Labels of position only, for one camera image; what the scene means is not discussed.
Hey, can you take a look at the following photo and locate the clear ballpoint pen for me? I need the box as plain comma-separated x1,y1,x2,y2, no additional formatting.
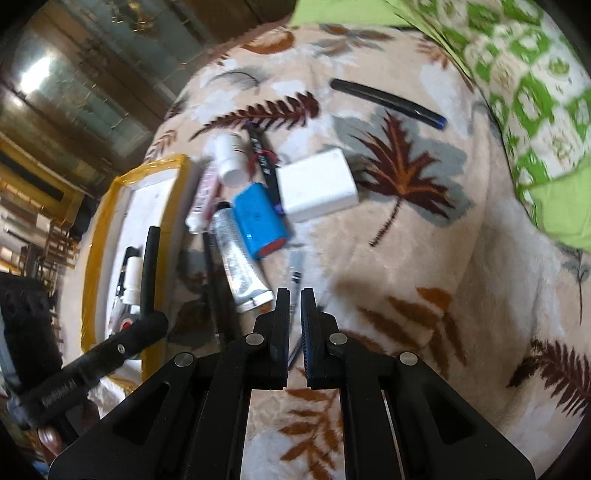
285,249,306,370

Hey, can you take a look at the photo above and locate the small white embossed bottle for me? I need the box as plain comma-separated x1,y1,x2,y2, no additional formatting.
124,256,144,305

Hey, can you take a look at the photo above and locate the white pill bottle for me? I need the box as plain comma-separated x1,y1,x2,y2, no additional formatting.
215,133,250,188

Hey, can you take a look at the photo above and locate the leaf printed blanket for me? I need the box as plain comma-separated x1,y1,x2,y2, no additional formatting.
55,18,591,480

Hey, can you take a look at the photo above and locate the dark cloth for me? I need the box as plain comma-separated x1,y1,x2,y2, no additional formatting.
0,272,63,384

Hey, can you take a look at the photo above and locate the small white labelled tube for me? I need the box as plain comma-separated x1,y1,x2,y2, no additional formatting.
185,161,220,234

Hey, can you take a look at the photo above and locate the black marker purple end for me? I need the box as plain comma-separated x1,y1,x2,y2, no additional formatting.
247,126,284,217

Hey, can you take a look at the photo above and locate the long thin black pen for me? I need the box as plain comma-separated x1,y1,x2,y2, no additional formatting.
203,232,234,349

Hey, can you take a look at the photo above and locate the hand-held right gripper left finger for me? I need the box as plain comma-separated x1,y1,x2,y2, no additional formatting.
48,286,291,480

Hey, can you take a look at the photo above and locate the wooden furniture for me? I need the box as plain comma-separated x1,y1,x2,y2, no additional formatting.
0,134,84,278

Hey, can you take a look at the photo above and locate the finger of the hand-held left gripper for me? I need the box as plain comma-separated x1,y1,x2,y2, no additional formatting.
111,226,170,359

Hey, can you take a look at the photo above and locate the green patterned cloth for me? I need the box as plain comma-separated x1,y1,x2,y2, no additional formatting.
288,0,591,252

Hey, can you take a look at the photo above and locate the silver tube black cap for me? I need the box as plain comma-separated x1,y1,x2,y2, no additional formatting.
211,202,274,315

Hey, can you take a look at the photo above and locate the person's left hand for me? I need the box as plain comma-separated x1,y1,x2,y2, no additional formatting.
38,425,64,463

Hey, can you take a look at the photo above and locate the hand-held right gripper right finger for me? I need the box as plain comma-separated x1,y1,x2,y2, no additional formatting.
300,287,536,480

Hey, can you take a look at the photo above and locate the blue battery pack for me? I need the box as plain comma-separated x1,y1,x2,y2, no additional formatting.
232,182,291,259

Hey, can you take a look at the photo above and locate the white charger adapter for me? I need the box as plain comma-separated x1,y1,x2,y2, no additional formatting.
276,148,360,223

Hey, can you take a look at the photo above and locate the white foam tray yellow edged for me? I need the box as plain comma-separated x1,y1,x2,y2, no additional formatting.
81,154,197,374

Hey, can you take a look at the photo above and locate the black pen blue tip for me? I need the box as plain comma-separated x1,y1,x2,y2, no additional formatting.
330,78,448,129

